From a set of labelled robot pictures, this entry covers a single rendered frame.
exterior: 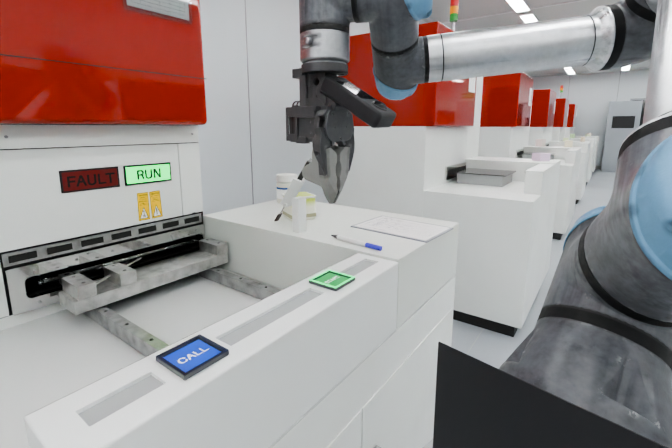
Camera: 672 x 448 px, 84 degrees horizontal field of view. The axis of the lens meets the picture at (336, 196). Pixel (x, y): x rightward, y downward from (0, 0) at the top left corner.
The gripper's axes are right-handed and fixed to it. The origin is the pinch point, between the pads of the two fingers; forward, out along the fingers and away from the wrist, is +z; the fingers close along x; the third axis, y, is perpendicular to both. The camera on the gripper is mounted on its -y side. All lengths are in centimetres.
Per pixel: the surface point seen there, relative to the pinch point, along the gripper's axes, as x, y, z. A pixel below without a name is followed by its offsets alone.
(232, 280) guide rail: -8.0, 37.4, 26.3
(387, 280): -10.5, -4.0, 16.9
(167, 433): 32.0, -3.9, 17.3
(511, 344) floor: -168, -1, 111
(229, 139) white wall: -143, 207, -2
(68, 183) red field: 17, 58, 1
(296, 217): -17.1, 24.0, 10.3
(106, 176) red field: 9, 58, 0
